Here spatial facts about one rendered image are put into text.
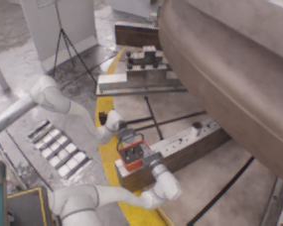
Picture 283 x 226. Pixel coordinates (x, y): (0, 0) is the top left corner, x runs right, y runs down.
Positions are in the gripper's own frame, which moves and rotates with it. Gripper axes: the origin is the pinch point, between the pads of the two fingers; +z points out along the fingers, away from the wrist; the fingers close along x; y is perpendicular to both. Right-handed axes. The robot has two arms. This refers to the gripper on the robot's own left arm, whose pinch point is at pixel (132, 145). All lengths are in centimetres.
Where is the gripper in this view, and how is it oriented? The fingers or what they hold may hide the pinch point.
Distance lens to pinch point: 138.4
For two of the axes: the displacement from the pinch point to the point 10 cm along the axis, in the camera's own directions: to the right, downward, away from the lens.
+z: 4.7, 5.6, -6.8
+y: 0.6, 7.5, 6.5
